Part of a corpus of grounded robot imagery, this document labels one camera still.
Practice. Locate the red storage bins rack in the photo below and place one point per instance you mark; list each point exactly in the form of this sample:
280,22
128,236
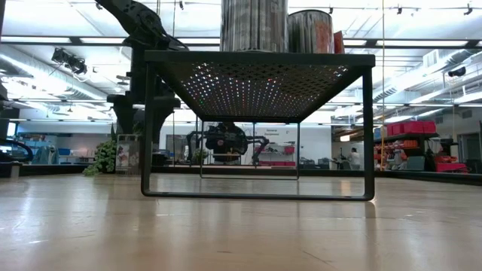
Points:
412,127

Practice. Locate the red storage bin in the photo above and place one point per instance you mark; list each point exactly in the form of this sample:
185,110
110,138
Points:
450,167

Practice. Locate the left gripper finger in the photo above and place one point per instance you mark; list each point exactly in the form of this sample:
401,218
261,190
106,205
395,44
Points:
160,124
126,120

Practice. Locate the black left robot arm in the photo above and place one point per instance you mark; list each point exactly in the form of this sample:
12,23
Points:
135,75

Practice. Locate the black perforated metal riser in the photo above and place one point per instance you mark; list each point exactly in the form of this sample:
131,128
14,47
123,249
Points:
260,56

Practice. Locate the orange label glass jar candle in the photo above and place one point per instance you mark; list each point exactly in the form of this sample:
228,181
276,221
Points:
309,32

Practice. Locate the artificial green potted plant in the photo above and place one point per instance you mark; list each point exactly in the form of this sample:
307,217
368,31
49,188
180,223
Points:
101,158

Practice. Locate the black ceiling spotlight cluster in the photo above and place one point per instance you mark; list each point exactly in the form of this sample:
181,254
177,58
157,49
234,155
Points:
71,62

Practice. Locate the round ceiling disc fixture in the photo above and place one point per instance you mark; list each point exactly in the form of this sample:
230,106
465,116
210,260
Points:
122,78

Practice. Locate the person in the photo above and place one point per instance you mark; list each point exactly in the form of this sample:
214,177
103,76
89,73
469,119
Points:
226,141
354,158

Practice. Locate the black ceiling speaker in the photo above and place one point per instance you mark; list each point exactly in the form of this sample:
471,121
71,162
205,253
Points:
457,71

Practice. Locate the black aluminium table frame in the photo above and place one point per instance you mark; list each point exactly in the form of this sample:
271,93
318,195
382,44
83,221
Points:
56,170

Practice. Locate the background black robot arm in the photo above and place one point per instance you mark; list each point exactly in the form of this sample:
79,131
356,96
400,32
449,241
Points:
196,137
260,145

